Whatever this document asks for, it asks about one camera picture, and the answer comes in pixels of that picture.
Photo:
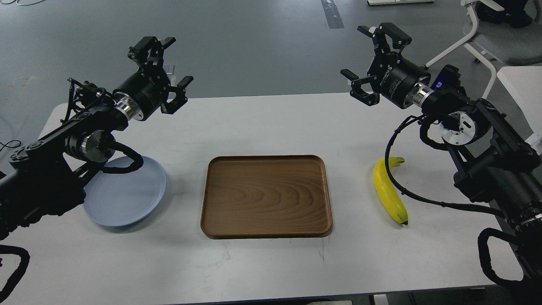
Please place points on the yellow banana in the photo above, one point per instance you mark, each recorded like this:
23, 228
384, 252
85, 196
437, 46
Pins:
386, 192

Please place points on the light blue plate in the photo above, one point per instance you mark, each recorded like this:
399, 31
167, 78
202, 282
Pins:
118, 200

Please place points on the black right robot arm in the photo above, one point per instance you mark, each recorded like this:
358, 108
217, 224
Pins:
494, 164

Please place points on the grey floor tape strip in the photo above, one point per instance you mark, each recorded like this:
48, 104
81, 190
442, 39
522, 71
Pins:
332, 14

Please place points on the brown wooden tray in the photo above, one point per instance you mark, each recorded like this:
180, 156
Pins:
266, 196

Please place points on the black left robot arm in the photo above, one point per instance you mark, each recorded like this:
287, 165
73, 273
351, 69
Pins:
51, 173

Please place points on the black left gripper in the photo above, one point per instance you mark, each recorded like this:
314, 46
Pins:
150, 86

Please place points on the white office chair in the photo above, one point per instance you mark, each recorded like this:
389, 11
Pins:
512, 47

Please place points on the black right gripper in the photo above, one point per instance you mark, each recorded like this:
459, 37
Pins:
393, 77

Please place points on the white side table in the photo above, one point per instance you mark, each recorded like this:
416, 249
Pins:
524, 84

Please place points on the white floor tape marks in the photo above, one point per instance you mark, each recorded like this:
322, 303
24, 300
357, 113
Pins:
170, 72

